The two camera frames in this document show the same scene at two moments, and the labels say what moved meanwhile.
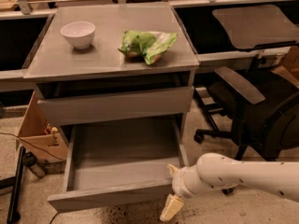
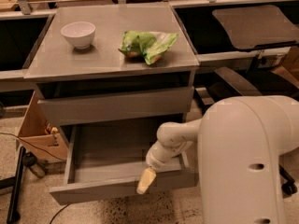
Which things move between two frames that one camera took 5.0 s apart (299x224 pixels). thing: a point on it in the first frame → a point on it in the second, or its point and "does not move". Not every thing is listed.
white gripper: x=178 y=184 → x=154 y=160
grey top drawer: x=72 y=109 does not move
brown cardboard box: x=45 y=139 does not move
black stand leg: x=15 y=183 does not move
